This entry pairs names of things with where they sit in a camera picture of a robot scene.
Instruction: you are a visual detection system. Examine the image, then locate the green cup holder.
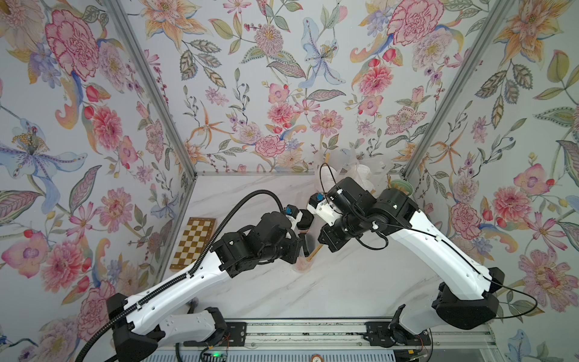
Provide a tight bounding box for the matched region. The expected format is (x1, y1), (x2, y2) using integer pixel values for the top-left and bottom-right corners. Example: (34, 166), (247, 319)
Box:
(389, 179), (414, 196)

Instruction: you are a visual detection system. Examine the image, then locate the black lid red cup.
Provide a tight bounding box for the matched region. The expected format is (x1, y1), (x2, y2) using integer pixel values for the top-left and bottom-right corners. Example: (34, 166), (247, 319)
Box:
(296, 209), (314, 232)
(300, 233), (315, 258)

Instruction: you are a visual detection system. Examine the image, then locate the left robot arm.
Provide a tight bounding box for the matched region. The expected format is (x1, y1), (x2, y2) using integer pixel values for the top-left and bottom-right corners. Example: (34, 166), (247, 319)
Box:
(106, 206), (304, 361)

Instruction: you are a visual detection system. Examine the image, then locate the clear plastic bag pile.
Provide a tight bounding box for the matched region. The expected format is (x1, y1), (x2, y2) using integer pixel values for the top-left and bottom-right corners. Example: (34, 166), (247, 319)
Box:
(313, 148), (350, 181)

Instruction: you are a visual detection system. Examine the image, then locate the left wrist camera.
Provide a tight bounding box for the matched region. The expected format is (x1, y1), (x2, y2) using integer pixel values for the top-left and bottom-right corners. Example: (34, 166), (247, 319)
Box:
(284, 205), (302, 230)

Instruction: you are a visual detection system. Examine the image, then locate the wooden chessboard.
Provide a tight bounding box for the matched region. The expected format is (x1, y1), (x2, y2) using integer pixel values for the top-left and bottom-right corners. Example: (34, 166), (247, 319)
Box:
(169, 217), (217, 272)

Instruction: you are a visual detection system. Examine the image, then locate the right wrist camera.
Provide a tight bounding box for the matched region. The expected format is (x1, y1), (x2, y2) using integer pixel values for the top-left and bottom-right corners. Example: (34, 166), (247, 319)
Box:
(307, 176), (376, 226)

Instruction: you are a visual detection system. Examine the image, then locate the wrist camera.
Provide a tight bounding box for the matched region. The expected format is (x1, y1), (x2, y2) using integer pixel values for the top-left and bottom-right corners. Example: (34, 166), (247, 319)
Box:
(307, 176), (376, 226)
(284, 205), (302, 230)

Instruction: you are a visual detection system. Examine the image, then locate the white lid floral cup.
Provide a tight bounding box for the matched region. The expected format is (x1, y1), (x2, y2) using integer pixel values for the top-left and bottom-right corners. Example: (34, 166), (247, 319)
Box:
(354, 164), (372, 181)

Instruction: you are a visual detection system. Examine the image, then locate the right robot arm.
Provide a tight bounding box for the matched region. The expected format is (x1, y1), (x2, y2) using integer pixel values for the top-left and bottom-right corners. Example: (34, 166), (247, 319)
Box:
(308, 177), (505, 345)

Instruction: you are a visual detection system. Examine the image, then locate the black corrugated cable conduit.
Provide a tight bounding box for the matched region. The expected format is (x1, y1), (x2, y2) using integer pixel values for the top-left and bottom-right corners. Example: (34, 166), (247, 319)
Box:
(74, 189), (286, 362)

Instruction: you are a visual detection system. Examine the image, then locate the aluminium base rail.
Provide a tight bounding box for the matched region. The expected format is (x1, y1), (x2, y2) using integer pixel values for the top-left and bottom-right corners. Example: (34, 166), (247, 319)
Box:
(148, 317), (498, 351)

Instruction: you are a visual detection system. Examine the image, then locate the clear plastic carrier bag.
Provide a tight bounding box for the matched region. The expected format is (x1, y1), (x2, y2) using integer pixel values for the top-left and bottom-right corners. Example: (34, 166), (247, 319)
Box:
(346, 155), (394, 192)

